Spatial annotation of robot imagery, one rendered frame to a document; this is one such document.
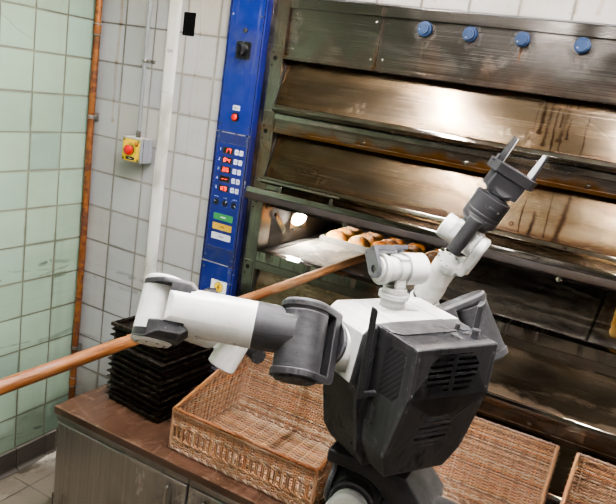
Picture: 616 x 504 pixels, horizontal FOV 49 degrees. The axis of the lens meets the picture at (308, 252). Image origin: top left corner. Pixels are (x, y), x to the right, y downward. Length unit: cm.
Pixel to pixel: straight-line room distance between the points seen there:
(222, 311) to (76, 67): 190
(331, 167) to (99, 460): 131
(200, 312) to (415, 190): 119
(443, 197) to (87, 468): 155
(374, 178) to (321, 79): 40
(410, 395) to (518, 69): 125
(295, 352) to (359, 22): 141
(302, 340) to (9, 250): 186
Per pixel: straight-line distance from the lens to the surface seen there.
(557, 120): 216
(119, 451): 247
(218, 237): 261
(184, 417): 229
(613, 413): 227
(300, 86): 244
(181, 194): 273
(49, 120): 290
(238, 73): 253
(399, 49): 230
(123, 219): 295
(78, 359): 150
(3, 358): 306
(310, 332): 123
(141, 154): 277
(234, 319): 123
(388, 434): 129
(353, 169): 234
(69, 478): 270
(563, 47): 218
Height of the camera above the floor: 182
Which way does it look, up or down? 14 degrees down
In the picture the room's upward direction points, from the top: 9 degrees clockwise
